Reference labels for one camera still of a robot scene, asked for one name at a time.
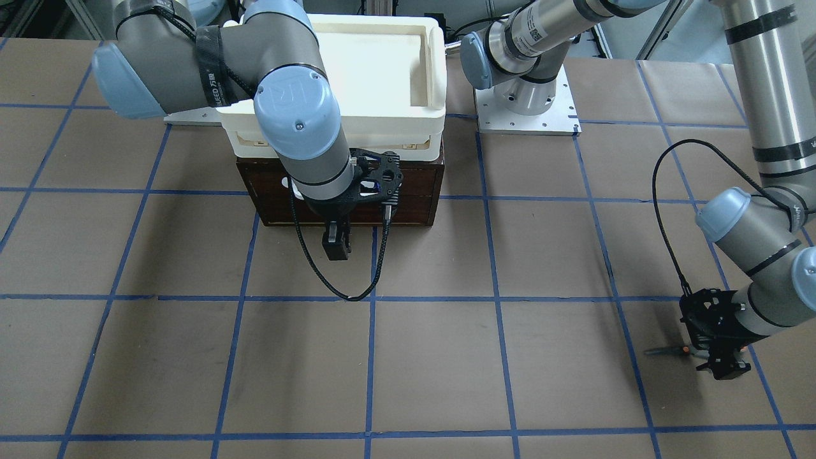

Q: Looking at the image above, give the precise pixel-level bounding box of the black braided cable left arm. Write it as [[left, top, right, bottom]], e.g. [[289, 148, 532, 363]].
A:
[[652, 139, 804, 297]]

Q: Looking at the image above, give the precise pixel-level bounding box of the black camera mount wrist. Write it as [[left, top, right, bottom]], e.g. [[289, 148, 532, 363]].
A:
[[343, 148, 404, 224], [680, 288, 742, 347]]

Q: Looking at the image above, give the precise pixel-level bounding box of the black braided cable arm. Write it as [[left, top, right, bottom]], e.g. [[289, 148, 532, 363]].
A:
[[287, 178, 393, 302], [652, 139, 804, 297]]

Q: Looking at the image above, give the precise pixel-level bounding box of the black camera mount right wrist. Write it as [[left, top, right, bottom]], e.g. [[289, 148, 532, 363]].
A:
[[343, 148, 404, 224]]

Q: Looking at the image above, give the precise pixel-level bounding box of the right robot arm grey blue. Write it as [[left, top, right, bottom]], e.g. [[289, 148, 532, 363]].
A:
[[91, 1, 359, 259]]

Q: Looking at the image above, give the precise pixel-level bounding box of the dark brown drawer cabinet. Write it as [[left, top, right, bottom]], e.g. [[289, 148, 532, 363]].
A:
[[235, 143, 446, 228]]

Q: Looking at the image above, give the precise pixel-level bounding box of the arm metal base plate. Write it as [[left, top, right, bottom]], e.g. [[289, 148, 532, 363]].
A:
[[474, 68, 582, 136], [163, 107, 222, 127]]

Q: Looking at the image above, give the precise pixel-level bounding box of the white plastic tray box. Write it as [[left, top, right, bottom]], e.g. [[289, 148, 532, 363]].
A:
[[217, 14, 447, 163]]

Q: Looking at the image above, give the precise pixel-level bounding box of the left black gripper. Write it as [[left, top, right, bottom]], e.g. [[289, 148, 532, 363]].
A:
[[692, 319, 757, 381]]

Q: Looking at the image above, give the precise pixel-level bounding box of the black braided cable right arm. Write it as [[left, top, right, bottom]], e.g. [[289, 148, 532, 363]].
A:
[[287, 178, 393, 302]]

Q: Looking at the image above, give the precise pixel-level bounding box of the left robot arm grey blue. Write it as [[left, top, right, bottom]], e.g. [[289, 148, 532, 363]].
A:
[[460, 1, 815, 380]]

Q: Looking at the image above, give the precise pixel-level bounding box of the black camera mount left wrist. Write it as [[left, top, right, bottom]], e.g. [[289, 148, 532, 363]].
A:
[[680, 288, 742, 347]]

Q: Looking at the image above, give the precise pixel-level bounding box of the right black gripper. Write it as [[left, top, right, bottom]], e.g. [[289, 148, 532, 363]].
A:
[[304, 194, 358, 261]]

